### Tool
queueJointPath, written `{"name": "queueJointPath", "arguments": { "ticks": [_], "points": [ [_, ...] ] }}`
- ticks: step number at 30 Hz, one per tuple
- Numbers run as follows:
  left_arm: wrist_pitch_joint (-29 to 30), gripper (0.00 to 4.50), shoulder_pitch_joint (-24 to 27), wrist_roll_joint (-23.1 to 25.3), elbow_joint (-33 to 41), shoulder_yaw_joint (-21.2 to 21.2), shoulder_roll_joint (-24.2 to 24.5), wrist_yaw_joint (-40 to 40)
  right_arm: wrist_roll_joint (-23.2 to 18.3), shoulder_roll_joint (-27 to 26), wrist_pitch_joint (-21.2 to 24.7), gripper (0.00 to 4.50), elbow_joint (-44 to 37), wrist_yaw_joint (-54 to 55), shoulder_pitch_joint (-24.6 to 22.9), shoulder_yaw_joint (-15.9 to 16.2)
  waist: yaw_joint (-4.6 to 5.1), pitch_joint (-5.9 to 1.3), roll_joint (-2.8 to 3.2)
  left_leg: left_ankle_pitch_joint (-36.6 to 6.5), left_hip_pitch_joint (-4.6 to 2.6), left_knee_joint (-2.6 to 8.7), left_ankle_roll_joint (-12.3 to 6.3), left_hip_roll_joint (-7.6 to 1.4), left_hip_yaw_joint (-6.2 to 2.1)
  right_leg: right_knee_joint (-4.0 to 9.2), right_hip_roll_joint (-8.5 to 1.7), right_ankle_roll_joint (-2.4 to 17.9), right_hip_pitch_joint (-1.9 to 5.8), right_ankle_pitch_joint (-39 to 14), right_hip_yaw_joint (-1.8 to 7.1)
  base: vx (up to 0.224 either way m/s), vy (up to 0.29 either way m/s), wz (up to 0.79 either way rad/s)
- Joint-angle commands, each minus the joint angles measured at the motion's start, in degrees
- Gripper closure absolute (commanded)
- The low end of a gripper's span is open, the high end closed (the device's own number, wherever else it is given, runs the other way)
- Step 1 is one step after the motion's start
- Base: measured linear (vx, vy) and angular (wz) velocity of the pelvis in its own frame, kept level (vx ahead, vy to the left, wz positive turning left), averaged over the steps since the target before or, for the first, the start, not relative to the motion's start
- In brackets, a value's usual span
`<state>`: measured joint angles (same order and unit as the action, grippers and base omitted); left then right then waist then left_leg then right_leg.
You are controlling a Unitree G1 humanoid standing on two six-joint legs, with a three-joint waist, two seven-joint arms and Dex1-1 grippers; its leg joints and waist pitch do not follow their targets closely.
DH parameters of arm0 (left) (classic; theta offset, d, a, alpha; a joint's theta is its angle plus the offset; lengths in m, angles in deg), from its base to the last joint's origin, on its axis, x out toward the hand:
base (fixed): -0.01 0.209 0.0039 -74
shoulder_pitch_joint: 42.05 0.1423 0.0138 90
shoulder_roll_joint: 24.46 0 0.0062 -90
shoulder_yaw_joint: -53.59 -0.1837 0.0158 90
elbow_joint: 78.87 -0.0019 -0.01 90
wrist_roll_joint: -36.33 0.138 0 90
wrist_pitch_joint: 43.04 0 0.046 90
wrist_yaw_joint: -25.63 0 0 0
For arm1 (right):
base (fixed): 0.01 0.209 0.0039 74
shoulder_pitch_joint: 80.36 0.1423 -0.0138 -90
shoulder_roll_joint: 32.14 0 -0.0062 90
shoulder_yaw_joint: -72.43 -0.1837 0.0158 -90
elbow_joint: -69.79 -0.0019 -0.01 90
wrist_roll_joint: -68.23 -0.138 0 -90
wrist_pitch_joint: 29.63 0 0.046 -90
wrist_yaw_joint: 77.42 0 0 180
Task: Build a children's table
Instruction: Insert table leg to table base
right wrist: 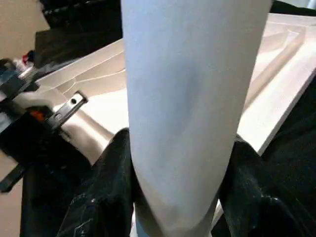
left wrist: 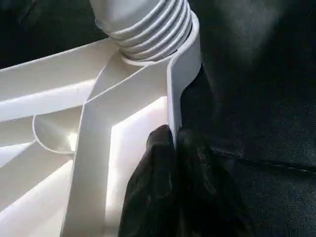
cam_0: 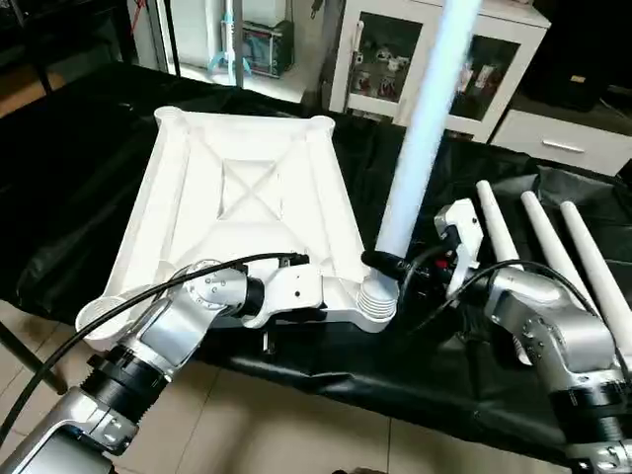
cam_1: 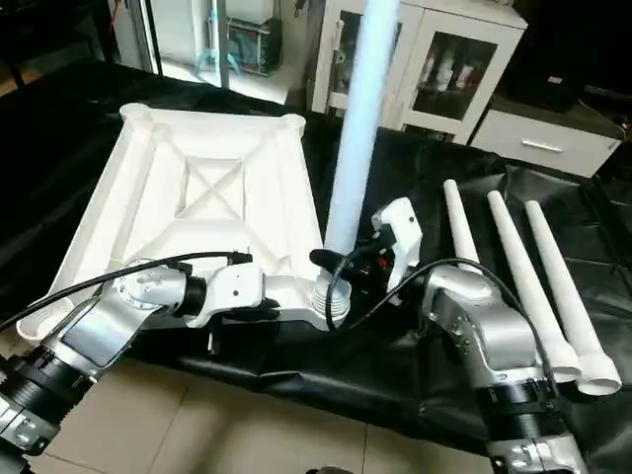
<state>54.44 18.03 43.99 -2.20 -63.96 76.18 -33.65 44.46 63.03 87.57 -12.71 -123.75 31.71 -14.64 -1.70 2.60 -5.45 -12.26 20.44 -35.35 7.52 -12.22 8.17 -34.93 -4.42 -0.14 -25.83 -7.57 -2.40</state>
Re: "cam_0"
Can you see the white plastic table leg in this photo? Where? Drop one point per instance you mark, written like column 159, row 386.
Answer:
column 497, row 227
column 597, row 262
column 548, row 242
column 425, row 128

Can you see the black metal stand leg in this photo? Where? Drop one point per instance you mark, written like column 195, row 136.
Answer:
column 25, row 360

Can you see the white glass-door cabinet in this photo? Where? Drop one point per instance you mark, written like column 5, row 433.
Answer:
column 395, row 59

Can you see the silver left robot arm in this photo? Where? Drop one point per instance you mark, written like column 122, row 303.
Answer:
column 168, row 336

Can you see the teal storage box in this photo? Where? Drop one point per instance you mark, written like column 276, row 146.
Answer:
column 267, row 49

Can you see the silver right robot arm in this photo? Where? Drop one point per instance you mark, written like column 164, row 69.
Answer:
column 553, row 326

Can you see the white plastic table top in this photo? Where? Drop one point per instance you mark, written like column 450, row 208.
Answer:
column 247, row 188

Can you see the white drawer unit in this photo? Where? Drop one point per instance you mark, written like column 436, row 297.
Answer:
column 563, row 138

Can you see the black work mat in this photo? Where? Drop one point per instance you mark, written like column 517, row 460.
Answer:
column 69, row 178

